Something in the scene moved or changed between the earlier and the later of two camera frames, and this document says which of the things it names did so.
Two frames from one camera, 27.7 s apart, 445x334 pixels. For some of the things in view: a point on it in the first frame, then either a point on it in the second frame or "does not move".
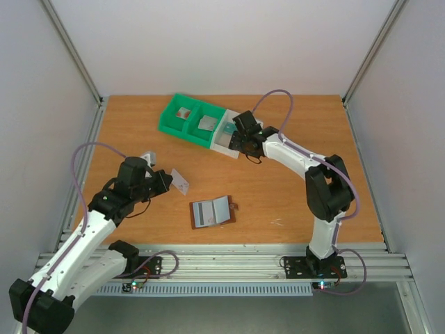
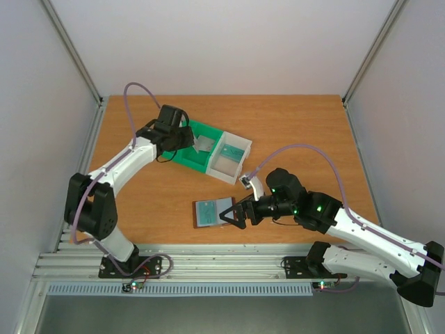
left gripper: [163, 187] to [189, 139]
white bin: [221, 140] to [230, 154]
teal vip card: [229, 127] to [232, 153]
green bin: [176, 115] to [190, 156]
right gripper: [235, 140] to [249, 212]
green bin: [201, 123] to [189, 156]
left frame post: [77, 58] does not move
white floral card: [208, 122] to [203, 143]
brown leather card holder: [212, 212] does not move
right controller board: [322, 285] does not move
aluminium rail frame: [265, 261] does not move
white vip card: [207, 123] to [205, 143]
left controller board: [131, 287] does not move
